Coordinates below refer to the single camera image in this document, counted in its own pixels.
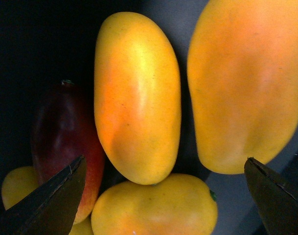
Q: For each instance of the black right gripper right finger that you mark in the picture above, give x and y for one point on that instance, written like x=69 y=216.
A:
x=275 y=197

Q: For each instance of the red mango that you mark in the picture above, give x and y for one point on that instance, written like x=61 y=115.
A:
x=64 y=129

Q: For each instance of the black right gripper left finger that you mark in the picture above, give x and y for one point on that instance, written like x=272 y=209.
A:
x=51 y=208

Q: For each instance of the yellow mango bottom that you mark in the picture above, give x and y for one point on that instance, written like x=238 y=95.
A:
x=179 y=205

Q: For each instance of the large yellow mango right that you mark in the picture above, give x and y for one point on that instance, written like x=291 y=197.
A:
x=242 y=71

